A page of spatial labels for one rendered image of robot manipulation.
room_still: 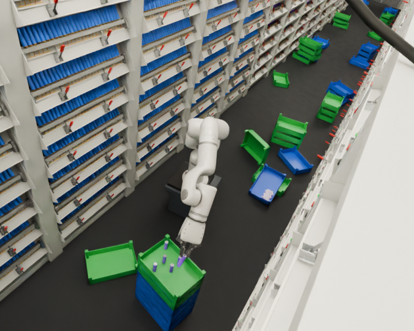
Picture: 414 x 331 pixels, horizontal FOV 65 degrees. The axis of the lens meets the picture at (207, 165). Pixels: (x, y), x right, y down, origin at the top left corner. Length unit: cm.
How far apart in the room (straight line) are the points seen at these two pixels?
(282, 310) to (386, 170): 27
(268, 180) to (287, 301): 235
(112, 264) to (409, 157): 199
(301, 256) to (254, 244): 189
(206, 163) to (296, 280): 94
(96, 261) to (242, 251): 100
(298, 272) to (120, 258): 179
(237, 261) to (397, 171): 198
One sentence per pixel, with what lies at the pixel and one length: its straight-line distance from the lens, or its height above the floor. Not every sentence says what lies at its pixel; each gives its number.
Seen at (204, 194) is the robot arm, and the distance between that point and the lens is 142.
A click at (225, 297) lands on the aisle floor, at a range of 226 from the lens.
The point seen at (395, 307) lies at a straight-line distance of 36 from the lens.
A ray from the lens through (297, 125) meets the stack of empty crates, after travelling 358.
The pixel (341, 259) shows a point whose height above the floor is 174.
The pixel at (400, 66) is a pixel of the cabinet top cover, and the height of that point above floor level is 174.
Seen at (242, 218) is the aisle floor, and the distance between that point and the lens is 265.
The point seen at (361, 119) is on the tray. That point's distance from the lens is 115.
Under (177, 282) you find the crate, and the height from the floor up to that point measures 40.
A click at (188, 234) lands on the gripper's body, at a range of 146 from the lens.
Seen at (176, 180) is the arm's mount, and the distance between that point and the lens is 236.
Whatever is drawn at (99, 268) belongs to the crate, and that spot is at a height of 0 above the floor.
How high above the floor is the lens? 199
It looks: 42 degrees down
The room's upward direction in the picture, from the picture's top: 14 degrees clockwise
